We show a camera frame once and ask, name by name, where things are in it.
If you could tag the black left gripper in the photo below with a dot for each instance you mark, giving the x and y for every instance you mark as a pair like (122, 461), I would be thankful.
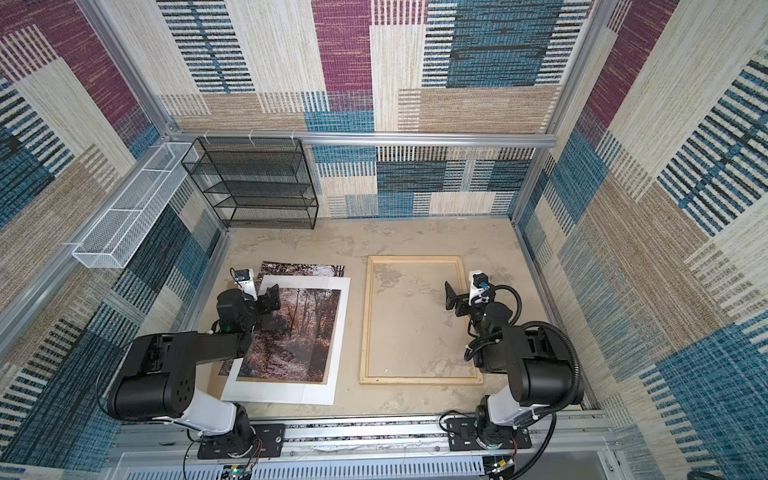
(264, 300)

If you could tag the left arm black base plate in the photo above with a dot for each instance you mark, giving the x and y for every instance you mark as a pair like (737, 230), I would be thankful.
(267, 442)

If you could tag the aluminium mounting rail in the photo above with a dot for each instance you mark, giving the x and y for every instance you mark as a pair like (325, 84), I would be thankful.
(367, 447)

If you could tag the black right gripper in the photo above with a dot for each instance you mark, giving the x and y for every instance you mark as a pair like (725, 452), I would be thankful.
(459, 299)

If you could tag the autumn forest photo print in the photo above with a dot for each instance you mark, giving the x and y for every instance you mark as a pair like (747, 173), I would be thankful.
(294, 345)

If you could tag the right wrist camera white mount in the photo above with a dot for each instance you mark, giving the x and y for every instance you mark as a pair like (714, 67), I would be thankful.
(479, 287)

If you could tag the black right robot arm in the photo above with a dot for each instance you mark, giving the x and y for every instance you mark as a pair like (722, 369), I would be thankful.
(542, 370)

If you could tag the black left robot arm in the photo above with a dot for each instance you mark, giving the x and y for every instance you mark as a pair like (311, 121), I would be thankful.
(156, 380)

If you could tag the black wire mesh shelf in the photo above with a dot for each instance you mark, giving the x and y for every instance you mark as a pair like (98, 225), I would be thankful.
(254, 183)

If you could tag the light wooden picture frame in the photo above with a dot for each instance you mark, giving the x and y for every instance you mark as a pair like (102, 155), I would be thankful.
(409, 336)

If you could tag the white photo mat board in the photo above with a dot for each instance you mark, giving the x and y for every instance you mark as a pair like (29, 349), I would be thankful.
(291, 392)

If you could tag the white wire mesh basket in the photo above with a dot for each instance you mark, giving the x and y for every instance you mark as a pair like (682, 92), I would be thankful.
(114, 239)

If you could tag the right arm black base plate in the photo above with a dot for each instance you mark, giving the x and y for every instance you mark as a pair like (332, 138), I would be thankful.
(462, 436)

